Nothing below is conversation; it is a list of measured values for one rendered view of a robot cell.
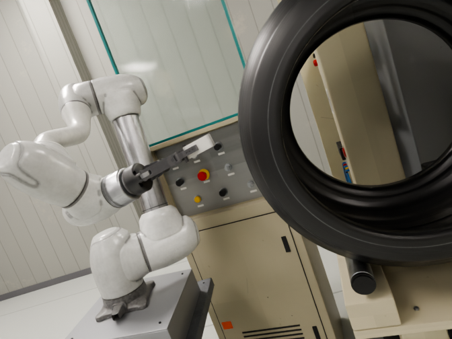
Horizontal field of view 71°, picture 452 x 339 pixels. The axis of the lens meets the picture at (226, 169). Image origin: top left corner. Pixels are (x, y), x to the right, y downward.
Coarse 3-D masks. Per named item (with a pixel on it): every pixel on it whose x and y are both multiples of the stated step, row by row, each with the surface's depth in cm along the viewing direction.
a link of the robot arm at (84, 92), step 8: (64, 88) 119; (72, 88) 118; (80, 88) 117; (88, 88) 117; (64, 96) 114; (72, 96) 114; (80, 96) 115; (88, 96) 117; (64, 104) 112; (88, 104) 116; (96, 104) 119; (96, 112) 121
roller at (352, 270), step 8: (352, 264) 64; (360, 264) 62; (368, 264) 63; (352, 272) 61; (360, 272) 60; (368, 272) 60; (352, 280) 60; (360, 280) 60; (368, 280) 59; (352, 288) 61; (360, 288) 60; (368, 288) 59
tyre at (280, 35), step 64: (320, 0) 49; (384, 0) 70; (448, 0) 67; (256, 64) 56; (256, 128) 57; (320, 192) 84; (384, 192) 80; (448, 192) 74; (384, 256) 57; (448, 256) 54
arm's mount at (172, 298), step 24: (168, 288) 119; (192, 288) 124; (96, 312) 116; (144, 312) 107; (168, 312) 103; (192, 312) 117; (72, 336) 104; (96, 336) 100; (120, 336) 97; (144, 336) 96; (168, 336) 95
